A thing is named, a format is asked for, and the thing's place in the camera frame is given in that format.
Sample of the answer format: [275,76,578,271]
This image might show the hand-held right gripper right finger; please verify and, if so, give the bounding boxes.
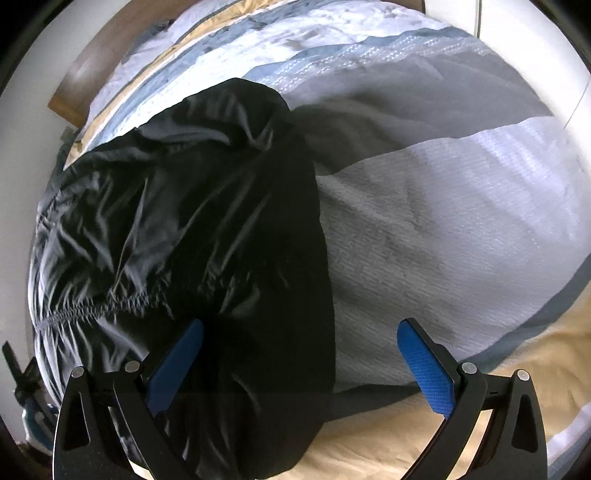
[396,318,548,480]

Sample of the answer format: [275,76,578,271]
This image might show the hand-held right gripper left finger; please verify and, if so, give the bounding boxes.
[53,318,205,480]

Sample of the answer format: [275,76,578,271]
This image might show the black puffer jacket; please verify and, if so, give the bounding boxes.
[28,78,337,480]

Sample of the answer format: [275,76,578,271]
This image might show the person's left hand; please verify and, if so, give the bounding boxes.
[21,399,58,450]

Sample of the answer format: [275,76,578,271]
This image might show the striped bedspread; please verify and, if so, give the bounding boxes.
[60,0,591,480]

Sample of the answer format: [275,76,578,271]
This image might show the wooden headboard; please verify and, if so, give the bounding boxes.
[48,0,185,125]

